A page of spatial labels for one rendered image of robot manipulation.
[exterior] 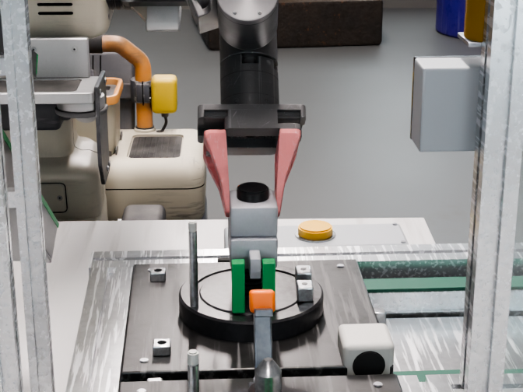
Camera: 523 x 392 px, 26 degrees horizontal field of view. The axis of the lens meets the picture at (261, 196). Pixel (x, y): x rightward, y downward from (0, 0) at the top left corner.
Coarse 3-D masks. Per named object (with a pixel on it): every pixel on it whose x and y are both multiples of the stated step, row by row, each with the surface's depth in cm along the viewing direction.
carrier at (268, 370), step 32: (192, 352) 79; (128, 384) 96; (160, 384) 96; (192, 384) 80; (224, 384) 96; (256, 384) 84; (288, 384) 96; (320, 384) 96; (352, 384) 96; (384, 384) 96
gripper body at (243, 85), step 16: (224, 64) 110; (240, 64) 109; (256, 64) 109; (272, 64) 110; (224, 80) 109; (240, 80) 108; (256, 80) 108; (272, 80) 109; (224, 96) 109; (240, 96) 107; (256, 96) 107; (272, 96) 108; (208, 112) 107; (224, 112) 107; (288, 112) 107; (304, 112) 107; (208, 128) 110
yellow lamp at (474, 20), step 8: (472, 0) 88; (480, 0) 88; (472, 8) 88; (480, 8) 88; (472, 16) 89; (480, 16) 88; (464, 24) 90; (472, 24) 89; (480, 24) 88; (464, 32) 90; (472, 32) 89; (480, 32) 88; (480, 40) 89
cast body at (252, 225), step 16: (240, 192) 105; (256, 192) 105; (272, 192) 107; (240, 208) 104; (256, 208) 104; (272, 208) 104; (240, 224) 104; (256, 224) 104; (272, 224) 104; (240, 240) 104; (256, 240) 104; (272, 240) 105; (240, 256) 105; (256, 256) 103; (272, 256) 105; (256, 272) 103
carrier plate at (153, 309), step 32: (160, 288) 115; (352, 288) 115; (128, 320) 108; (160, 320) 108; (320, 320) 108; (352, 320) 108; (128, 352) 102; (224, 352) 102; (288, 352) 102; (320, 352) 102
